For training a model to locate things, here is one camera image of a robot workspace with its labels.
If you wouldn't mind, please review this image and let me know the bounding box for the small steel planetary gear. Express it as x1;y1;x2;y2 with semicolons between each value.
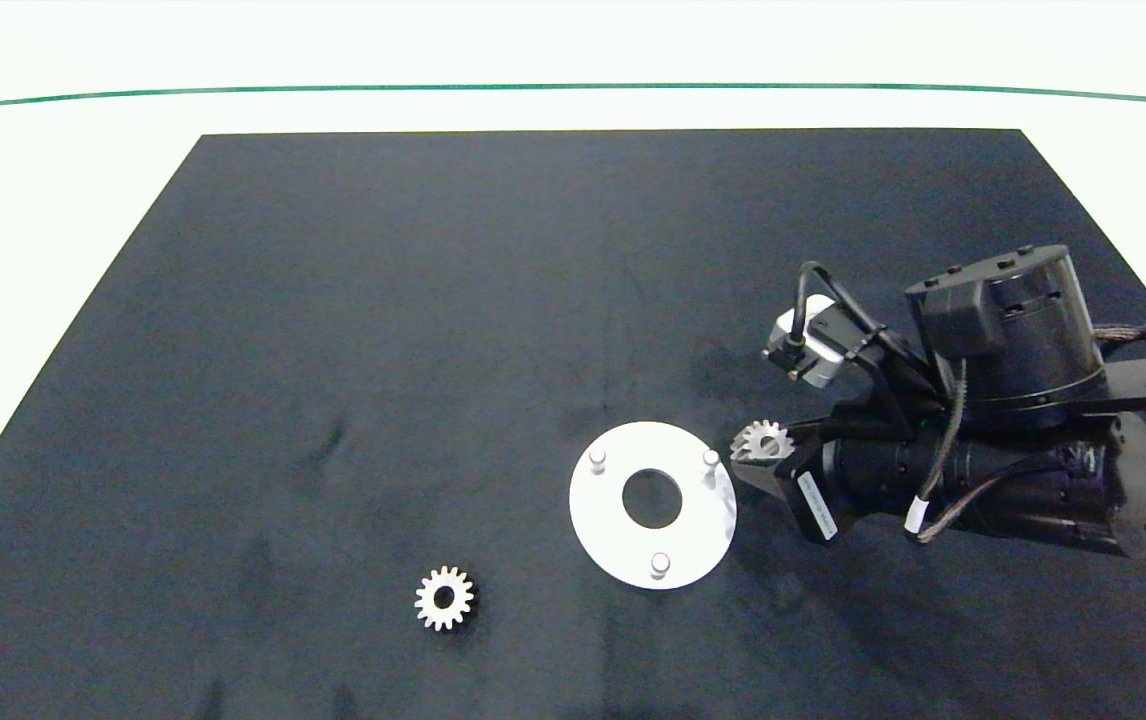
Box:
730;419;796;463
414;566;476;632

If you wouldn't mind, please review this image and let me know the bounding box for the round white plate with pins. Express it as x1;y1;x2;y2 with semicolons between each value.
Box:
569;421;739;591

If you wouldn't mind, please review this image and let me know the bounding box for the dark rectangular work mat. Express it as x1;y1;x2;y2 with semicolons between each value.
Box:
0;128;1146;720

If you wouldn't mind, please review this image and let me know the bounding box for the braided cable, white tag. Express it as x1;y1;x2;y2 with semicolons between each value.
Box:
905;358;1076;546

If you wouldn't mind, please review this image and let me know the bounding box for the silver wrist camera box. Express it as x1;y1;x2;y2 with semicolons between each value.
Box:
762;295;860;390

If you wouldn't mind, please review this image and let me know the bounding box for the black camera cable loop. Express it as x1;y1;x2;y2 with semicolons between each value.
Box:
793;261;937;403

